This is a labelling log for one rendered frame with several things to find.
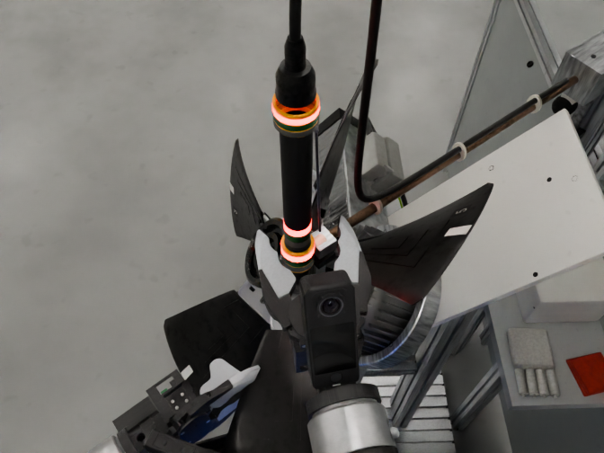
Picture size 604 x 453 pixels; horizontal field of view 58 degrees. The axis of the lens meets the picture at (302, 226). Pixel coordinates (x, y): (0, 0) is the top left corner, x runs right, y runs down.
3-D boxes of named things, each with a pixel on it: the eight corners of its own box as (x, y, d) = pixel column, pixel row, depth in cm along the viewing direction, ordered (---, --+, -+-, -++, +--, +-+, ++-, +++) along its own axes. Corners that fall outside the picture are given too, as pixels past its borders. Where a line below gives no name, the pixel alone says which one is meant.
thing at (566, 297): (576, 260, 131) (596, 235, 122) (599, 323, 122) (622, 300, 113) (504, 262, 130) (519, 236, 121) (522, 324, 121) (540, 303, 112)
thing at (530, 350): (544, 332, 121) (547, 327, 119) (559, 400, 112) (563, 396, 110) (505, 330, 121) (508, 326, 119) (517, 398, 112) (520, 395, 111)
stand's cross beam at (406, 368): (413, 359, 150) (415, 354, 147) (415, 374, 148) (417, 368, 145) (344, 361, 150) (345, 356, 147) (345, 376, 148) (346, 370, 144)
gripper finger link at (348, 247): (336, 238, 67) (325, 306, 62) (339, 209, 62) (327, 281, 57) (362, 242, 66) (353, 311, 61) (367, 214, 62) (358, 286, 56)
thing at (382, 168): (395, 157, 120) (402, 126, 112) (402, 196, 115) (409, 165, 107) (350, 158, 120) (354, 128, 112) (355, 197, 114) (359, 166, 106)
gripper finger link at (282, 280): (240, 263, 65) (282, 324, 60) (235, 236, 60) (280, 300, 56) (262, 252, 66) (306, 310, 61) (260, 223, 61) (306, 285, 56)
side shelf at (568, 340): (570, 258, 135) (574, 252, 132) (622, 406, 114) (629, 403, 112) (472, 260, 134) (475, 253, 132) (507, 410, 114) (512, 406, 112)
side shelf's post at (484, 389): (460, 418, 194) (547, 319, 125) (463, 430, 192) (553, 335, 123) (449, 418, 194) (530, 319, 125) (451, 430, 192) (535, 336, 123)
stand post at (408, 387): (399, 407, 196) (491, 226, 101) (402, 433, 191) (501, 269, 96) (386, 407, 196) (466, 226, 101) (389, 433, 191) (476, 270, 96)
